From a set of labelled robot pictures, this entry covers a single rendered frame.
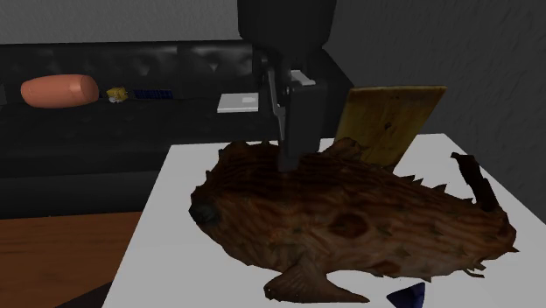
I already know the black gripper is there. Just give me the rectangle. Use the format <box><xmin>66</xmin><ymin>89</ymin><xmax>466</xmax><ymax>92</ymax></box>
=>
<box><xmin>236</xmin><ymin>0</ymin><xmax>339</xmax><ymax>173</ymax></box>

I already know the yellow wooden board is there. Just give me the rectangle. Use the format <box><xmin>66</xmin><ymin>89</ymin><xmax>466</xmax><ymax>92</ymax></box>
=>
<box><xmin>334</xmin><ymin>85</ymin><xmax>448</xmax><ymax>168</ymax></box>

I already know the brown spiny fish figure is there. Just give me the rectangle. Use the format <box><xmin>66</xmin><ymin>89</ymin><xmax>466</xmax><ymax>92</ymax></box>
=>
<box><xmin>188</xmin><ymin>136</ymin><xmax>520</xmax><ymax>305</ymax></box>

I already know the black leather sofa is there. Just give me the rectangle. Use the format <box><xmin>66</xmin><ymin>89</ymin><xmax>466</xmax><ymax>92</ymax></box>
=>
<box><xmin>0</xmin><ymin>39</ymin><xmax>355</xmax><ymax>221</ymax></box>

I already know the yellow and blue satellite toy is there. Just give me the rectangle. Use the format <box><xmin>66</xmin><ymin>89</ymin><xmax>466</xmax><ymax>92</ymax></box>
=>
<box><xmin>105</xmin><ymin>86</ymin><xmax>175</xmax><ymax>105</ymax></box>

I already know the orange cylinder cushion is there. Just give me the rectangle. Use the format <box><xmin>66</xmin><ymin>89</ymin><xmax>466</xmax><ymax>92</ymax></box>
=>
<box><xmin>20</xmin><ymin>74</ymin><xmax>101</xmax><ymax>109</ymax></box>

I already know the dark blue pointed object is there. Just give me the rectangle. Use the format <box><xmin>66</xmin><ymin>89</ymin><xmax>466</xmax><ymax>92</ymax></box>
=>
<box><xmin>385</xmin><ymin>281</ymin><xmax>427</xmax><ymax>308</ymax></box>

